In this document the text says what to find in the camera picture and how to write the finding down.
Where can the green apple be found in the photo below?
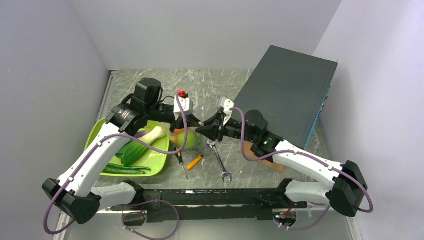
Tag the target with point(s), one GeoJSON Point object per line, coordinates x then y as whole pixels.
{"type": "Point", "coordinates": [191, 141]}

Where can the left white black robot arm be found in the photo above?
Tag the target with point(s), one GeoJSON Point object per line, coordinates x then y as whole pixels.
{"type": "Point", "coordinates": [74, 192]}

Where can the orange utility knife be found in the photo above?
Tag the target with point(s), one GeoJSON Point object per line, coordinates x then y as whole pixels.
{"type": "Point", "coordinates": [194, 162]}

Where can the orange fruit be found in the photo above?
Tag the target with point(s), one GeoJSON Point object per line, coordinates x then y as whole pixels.
{"type": "Point", "coordinates": [176, 133]}

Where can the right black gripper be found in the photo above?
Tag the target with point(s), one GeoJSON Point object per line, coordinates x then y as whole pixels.
{"type": "Point", "coordinates": [217, 130]}

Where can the clear zip top bag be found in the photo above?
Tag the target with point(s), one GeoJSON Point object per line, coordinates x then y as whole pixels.
{"type": "Point", "coordinates": [200, 149]}

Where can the green plastic tray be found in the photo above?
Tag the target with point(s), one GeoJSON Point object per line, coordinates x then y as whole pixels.
{"type": "Point", "coordinates": [151, 159]}

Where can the brown wooden board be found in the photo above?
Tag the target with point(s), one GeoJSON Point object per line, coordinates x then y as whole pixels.
{"type": "Point", "coordinates": [274, 166]}

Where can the green bok choy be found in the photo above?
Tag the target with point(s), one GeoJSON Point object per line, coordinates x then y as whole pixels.
{"type": "Point", "coordinates": [131, 152]}

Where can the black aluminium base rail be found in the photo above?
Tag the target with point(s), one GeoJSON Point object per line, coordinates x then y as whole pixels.
{"type": "Point", "coordinates": [263, 204]}

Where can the black yellow screwdriver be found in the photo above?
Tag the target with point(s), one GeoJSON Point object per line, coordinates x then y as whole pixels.
{"type": "Point", "coordinates": [181, 163]}

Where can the purple eggplant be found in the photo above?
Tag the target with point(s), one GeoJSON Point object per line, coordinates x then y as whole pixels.
{"type": "Point", "coordinates": [141, 134]}

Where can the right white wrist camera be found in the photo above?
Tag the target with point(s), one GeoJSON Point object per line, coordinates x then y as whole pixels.
{"type": "Point", "coordinates": [226, 105]}

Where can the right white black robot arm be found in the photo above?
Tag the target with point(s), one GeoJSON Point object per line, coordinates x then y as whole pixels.
{"type": "Point", "coordinates": [298, 162]}

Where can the silver open-end wrench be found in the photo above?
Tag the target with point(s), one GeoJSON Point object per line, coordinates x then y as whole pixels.
{"type": "Point", "coordinates": [225, 175]}

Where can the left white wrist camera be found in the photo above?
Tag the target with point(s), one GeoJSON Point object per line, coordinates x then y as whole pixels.
{"type": "Point", "coordinates": [182, 104]}

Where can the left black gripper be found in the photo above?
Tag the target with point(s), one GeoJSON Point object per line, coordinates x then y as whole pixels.
{"type": "Point", "coordinates": [192, 121]}

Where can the dark green cucumber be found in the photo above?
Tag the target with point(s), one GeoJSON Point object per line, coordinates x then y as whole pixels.
{"type": "Point", "coordinates": [112, 168]}

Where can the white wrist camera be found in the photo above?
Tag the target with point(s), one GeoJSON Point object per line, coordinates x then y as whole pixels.
{"type": "Point", "coordinates": [226, 105]}
{"type": "Point", "coordinates": [182, 104]}

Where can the large dark grey box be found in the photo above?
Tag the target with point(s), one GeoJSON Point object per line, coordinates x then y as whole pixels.
{"type": "Point", "coordinates": [289, 88]}

